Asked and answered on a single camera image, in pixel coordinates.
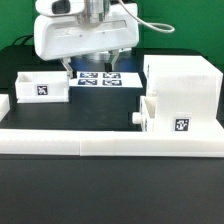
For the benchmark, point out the white drawer tray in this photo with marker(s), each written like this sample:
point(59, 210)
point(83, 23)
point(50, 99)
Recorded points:
point(42, 87)
point(145, 117)

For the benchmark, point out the white L-shaped fence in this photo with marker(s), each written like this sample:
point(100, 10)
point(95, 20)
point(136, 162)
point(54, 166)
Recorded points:
point(88, 143)

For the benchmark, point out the white drawer cabinet box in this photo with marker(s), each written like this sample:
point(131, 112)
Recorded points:
point(182, 93)

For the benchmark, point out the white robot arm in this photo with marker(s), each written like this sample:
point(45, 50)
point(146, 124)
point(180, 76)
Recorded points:
point(68, 28)

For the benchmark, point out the white fiducial marker plate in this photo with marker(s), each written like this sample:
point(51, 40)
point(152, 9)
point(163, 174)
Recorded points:
point(104, 79)

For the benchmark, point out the white front drawer tray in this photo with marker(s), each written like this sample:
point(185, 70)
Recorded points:
point(145, 117)

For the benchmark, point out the white rear drawer tray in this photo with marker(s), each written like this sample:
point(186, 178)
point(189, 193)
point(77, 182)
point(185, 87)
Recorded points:
point(42, 87)

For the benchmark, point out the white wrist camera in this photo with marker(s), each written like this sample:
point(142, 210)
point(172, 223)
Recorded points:
point(59, 7)

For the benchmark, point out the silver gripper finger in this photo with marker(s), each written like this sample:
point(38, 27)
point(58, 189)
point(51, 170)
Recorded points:
point(110, 63)
point(66, 64)

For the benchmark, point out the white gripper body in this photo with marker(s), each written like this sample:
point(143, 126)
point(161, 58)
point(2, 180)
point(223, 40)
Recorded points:
point(99, 27)

